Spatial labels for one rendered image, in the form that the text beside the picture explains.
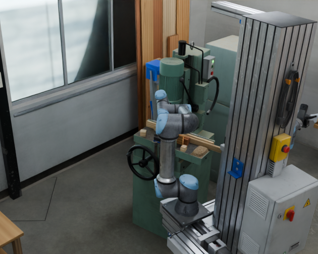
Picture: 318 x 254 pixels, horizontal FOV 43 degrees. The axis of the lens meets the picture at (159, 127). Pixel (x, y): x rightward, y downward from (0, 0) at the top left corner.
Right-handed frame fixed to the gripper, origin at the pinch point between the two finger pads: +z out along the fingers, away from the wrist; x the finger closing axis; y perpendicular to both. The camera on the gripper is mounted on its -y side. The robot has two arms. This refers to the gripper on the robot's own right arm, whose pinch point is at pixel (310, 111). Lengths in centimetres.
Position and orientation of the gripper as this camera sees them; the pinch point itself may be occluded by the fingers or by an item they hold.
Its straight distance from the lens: 308.0
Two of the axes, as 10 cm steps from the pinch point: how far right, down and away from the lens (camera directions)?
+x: 7.4, 2.2, -6.4
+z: 6.7, -3.2, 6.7
